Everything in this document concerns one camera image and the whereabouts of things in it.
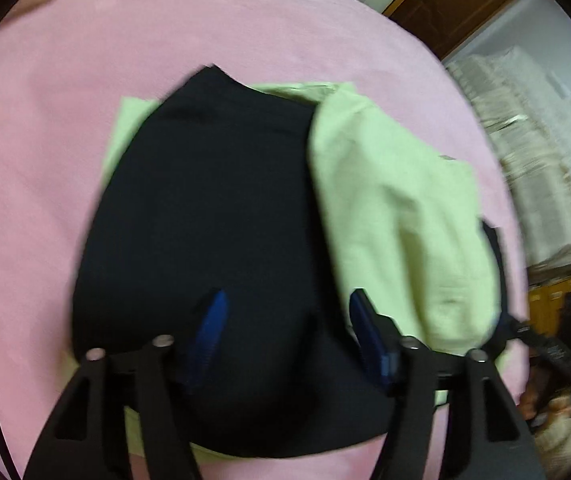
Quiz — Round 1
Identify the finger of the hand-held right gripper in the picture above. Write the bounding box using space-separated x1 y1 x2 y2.
480 217 533 358

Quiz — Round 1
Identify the green and black jacket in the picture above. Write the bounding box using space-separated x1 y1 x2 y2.
71 64 513 461

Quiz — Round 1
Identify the brown wooden door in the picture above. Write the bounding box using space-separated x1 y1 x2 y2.
381 0 523 61

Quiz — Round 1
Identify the pink bed sheet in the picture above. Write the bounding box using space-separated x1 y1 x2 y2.
0 0 533 480

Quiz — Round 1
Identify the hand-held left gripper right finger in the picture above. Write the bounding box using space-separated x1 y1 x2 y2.
348 288 549 480

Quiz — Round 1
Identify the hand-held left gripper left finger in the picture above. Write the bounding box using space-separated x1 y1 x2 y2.
21 288 230 480

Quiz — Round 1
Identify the yellow wooden cabinet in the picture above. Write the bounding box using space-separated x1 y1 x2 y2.
528 277 571 338

